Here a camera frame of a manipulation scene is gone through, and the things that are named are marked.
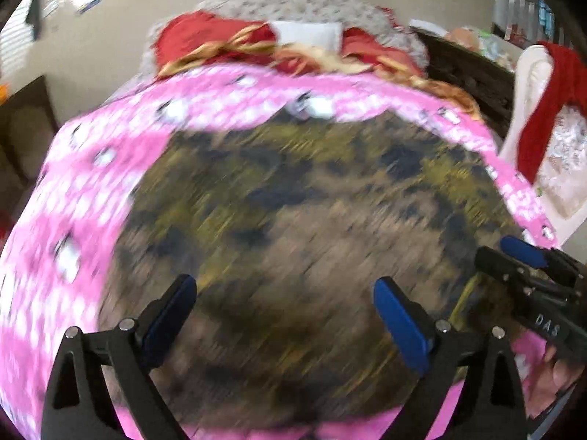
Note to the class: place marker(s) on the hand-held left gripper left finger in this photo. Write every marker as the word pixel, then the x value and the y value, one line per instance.
pixel 169 321

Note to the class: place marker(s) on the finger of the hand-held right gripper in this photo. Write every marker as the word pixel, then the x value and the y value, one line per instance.
pixel 497 263
pixel 523 247

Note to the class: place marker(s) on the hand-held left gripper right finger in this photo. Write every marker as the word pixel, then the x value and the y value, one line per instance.
pixel 403 325

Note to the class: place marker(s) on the brown floral shirt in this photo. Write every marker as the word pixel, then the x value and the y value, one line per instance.
pixel 298 220

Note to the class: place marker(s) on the person's right hand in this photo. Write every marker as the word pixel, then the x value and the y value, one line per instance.
pixel 557 376

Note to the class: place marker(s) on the white floral chair cushion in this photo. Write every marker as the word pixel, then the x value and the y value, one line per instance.
pixel 566 160

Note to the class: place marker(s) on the red cloth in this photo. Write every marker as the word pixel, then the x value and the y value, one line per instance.
pixel 555 101

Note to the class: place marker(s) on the white chair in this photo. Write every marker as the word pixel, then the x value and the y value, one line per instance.
pixel 527 82

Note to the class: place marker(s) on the pink penguin blanket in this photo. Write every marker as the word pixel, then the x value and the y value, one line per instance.
pixel 82 169

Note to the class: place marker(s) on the dark carved wooden cabinet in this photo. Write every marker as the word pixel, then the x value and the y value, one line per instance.
pixel 467 73

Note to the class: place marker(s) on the red and gold quilt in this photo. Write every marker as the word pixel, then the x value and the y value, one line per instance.
pixel 412 81

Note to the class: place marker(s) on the pink bag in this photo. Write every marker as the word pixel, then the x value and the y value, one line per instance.
pixel 461 36

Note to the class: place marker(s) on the dark wooden side cabinet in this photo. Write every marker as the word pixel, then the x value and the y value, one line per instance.
pixel 27 137

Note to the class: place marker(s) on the metal drying rack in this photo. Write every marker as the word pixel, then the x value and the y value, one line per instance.
pixel 527 9

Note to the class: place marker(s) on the white paper sheet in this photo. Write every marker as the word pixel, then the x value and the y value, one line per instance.
pixel 426 25

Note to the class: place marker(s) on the red embroidered heart pillow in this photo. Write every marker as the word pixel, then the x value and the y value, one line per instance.
pixel 367 48

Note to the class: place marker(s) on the yellow box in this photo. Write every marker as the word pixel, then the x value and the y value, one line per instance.
pixel 3 92

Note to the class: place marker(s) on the red ruffled heart pillow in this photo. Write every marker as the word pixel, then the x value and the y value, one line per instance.
pixel 192 36

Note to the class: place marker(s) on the white pillow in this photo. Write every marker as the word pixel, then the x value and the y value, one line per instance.
pixel 307 34

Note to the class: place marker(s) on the window blinds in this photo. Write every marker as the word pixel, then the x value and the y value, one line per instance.
pixel 16 39

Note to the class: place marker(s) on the dark hanging cloth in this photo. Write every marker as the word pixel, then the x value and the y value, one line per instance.
pixel 34 13

